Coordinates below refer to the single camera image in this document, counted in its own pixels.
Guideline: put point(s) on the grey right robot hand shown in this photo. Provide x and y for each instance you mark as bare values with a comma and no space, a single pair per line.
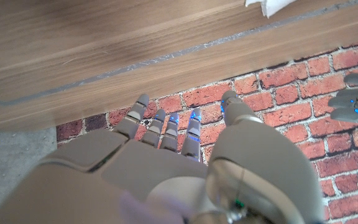
154,174

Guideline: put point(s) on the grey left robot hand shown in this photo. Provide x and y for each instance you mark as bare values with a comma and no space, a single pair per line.
353,102

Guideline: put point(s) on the white cloth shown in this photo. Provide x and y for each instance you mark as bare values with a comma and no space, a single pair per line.
270,6

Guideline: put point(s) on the red brick printed backdrop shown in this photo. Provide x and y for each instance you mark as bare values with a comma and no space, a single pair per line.
291,93

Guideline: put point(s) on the grey tape outline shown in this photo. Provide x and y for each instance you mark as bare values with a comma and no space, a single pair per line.
166,57

